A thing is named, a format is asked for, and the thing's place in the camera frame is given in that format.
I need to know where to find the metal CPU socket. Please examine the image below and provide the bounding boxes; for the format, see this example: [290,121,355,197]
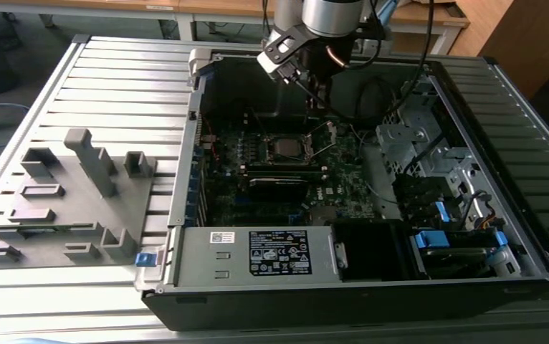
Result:
[261,133,316,166]

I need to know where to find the small brown chipset heatsink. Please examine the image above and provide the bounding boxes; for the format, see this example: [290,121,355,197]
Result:
[311,206,339,221]

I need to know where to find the black disk wire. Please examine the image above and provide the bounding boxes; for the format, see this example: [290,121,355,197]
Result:
[460,188,492,230]

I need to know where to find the blue floor cable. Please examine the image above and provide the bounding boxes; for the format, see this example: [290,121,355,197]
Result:
[0,102,33,150]

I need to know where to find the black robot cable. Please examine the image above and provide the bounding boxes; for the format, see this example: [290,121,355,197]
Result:
[299,0,437,121]

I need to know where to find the silver CPU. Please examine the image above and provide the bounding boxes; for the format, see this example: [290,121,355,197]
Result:
[273,138,305,159]

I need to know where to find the metal drive cage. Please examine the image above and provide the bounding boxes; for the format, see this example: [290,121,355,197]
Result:
[375,70,508,230]

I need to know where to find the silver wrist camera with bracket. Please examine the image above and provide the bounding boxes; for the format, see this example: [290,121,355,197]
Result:
[257,30,305,85]

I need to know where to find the black PC case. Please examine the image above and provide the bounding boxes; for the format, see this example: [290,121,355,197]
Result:
[134,48,549,333]

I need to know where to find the pale blue teach pendant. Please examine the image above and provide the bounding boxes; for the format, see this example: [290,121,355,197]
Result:
[375,0,400,28]

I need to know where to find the coloured power wires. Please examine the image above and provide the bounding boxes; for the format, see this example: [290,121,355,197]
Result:
[480,214,504,230]

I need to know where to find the black looped cable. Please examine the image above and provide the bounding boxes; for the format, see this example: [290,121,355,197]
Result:
[356,75,396,126]

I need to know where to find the small blue carrier handle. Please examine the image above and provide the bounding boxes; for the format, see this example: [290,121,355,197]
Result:
[431,200,451,224]

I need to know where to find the grey case latch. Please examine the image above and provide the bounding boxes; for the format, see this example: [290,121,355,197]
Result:
[188,49,214,89]

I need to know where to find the blue disk carrier with disk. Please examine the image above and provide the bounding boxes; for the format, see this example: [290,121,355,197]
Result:
[411,229,511,279]

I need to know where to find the thin wire locking lever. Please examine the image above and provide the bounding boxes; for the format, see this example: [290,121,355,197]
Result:
[244,111,270,140]

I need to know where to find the metal socket cover frame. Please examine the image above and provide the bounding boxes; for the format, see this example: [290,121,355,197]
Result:
[305,120,339,156]

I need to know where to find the short orange cable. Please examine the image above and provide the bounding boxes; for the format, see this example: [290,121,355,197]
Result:
[325,44,348,69]

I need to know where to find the black drive cage cable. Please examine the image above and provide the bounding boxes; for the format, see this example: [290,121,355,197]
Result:
[403,130,447,176]

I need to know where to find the wooden cabinet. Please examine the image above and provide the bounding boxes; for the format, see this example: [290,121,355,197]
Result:
[449,0,549,101]

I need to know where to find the wooden desk white frame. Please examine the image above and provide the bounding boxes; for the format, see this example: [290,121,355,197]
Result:
[0,0,184,40]
[178,0,472,55]

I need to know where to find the grey parts rack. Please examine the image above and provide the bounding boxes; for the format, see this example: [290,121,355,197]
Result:
[0,128,161,270]

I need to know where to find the green motherboard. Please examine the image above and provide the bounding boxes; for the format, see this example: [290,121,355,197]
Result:
[198,118,391,229]

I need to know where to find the grey power supply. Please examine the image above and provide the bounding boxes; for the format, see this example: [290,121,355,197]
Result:
[174,225,341,287]

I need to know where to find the black connector cluster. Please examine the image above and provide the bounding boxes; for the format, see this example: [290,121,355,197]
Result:
[393,174,448,216]

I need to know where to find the black graphics card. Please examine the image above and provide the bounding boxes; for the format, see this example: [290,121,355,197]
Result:
[248,177,311,202]

